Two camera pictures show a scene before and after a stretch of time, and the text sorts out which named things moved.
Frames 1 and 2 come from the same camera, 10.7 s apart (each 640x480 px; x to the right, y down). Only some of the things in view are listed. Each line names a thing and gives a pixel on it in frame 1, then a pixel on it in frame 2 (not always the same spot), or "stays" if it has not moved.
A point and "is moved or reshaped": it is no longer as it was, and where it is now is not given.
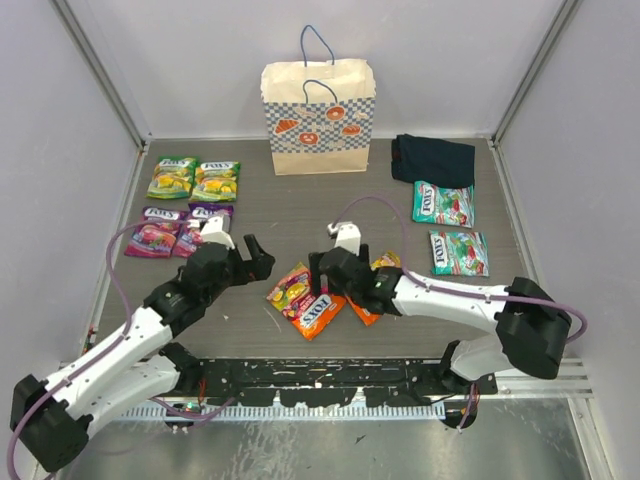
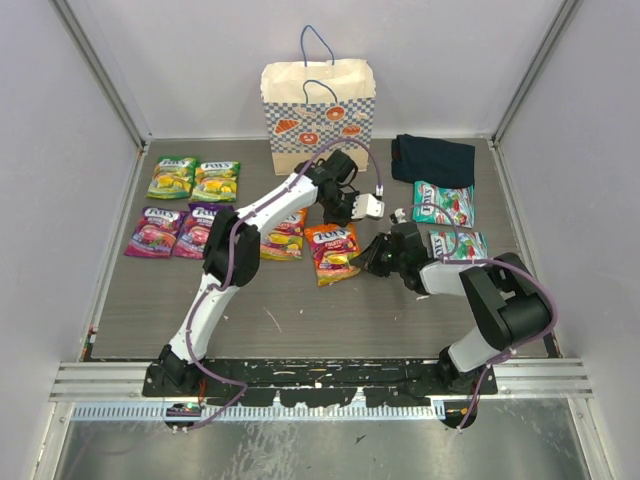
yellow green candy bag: x=172 y=178 stays
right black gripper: x=315 y=272 -> x=368 y=258
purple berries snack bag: x=156 y=239 stays
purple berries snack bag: x=189 y=234 stays
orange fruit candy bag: x=366 y=316 is moved or reshaped
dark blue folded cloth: x=428 y=160 stays
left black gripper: x=257 y=270 -> x=345 y=219
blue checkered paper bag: x=319 y=115 stays
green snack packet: x=443 y=205 stays
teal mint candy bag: x=462 y=254 stays
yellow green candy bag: x=215 y=181 stays
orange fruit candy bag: x=293 y=297 -> x=285 y=239
